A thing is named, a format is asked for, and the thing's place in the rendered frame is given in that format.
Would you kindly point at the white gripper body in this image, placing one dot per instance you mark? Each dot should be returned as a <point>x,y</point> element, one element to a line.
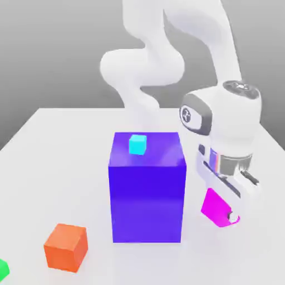
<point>247,193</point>

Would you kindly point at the small magenta cube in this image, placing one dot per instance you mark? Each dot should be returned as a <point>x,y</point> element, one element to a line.
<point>214,207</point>

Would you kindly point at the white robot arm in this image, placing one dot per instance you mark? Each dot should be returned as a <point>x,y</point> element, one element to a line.
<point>155,62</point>

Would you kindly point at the small cyan cube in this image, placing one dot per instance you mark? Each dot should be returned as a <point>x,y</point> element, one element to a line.
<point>137,144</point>

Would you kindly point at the small orange cube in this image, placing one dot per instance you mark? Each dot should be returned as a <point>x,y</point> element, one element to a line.
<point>64,249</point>

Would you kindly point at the small green cube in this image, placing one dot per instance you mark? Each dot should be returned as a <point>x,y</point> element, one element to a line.
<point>3,270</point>

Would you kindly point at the large blue box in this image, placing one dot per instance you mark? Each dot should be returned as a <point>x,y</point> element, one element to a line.
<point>145,200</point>

